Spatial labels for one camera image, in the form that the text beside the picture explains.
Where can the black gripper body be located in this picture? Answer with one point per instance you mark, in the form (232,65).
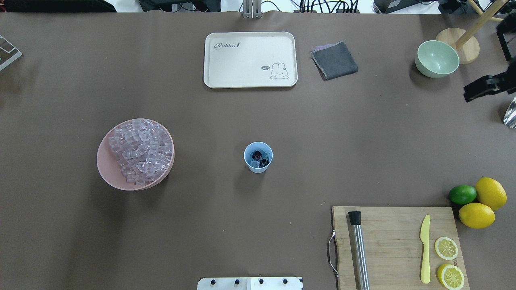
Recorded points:
(486,87)

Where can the dark red cherries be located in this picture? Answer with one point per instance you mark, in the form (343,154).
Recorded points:
(259,159)

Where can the clear ice cubes pile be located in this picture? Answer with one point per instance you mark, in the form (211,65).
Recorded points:
(141,151)

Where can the metal ice scoop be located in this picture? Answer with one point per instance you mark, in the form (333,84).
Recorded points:
(509,118)

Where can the wooden cup tree stand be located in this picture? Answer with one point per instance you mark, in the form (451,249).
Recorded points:
(463,42)

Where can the light blue plastic cup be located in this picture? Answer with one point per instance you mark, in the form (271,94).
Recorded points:
(253,147)

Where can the white cup rack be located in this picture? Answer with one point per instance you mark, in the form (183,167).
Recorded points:
(8,53)

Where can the mint green bowl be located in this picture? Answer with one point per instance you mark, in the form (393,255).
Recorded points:
(436,59)

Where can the yellow lemon upper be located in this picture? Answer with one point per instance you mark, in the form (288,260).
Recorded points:
(491,193)

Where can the yellow lemon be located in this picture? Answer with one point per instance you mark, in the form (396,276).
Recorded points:
(476,215)
(491,193)

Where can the green lime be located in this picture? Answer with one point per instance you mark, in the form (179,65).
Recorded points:
(462,194)

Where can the yellow lemon lower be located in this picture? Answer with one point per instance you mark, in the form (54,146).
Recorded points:
(476,215)

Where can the yellow plastic knife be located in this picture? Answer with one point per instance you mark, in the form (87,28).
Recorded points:
(425,268)

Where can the grey folded cloth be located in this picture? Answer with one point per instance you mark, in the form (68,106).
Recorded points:
(334,60)

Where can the lemon half upper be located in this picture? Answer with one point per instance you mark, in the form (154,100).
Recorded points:
(446,248)

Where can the lemon half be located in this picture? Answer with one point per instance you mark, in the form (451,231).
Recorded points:
(451,277)
(446,248)

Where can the bamboo cutting board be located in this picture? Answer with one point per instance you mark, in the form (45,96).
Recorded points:
(392,245)

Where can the lemon half lower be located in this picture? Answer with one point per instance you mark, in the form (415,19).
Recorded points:
(451,277)

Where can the cream rabbit tray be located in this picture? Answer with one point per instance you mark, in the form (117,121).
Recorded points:
(250,60)

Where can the pink bowl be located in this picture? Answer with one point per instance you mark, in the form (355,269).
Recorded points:
(109,169)

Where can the aluminium frame post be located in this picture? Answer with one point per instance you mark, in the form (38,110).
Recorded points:
(252,9)

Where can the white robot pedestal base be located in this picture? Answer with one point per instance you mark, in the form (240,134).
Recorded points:
(251,283)

